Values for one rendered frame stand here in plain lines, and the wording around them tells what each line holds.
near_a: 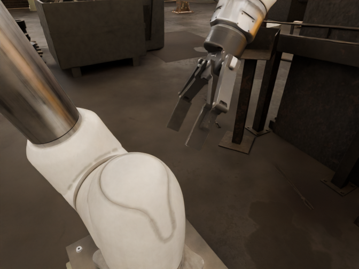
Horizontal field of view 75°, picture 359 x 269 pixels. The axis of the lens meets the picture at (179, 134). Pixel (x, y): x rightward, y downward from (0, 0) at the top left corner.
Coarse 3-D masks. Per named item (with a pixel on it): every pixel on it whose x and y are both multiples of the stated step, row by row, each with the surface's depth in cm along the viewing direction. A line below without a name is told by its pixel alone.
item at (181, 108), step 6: (180, 102) 51; (186, 102) 51; (174, 108) 52; (180, 108) 51; (186, 108) 52; (174, 114) 51; (180, 114) 52; (174, 120) 52; (180, 120) 52; (168, 126) 52; (174, 126) 52; (180, 126) 52
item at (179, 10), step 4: (176, 0) 692; (180, 0) 674; (176, 4) 698; (180, 4) 680; (184, 4) 698; (188, 4) 694; (176, 8) 693; (180, 8) 685; (184, 8) 704; (188, 8) 701; (176, 12) 690; (180, 12) 690; (184, 12) 691; (188, 12) 697; (192, 12) 703
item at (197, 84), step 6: (204, 60) 45; (204, 66) 45; (198, 72) 46; (198, 78) 47; (192, 84) 48; (198, 84) 48; (204, 84) 48; (186, 90) 50; (192, 90) 50; (198, 90) 50; (180, 96) 52; (186, 96) 51; (192, 96) 51
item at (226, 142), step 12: (264, 36) 129; (276, 36) 113; (252, 48) 135; (264, 48) 132; (276, 48) 129; (252, 60) 126; (252, 72) 129; (240, 84) 136; (252, 84) 137; (240, 96) 139; (240, 108) 143; (240, 120) 147; (228, 132) 169; (240, 132) 152; (228, 144) 157; (240, 144) 157
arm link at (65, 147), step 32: (0, 0) 31; (0, 32) 30; (0, 64) 31; (32, 64) 34; (0, 96) 33; (32, 96) 35; (64, 96) 40; (32, 128) 38; (64, 128) 40; (96, 128) 45; (32, 160) 42; (64, 160) 41; (96, 160) 44; (64, 192) 45
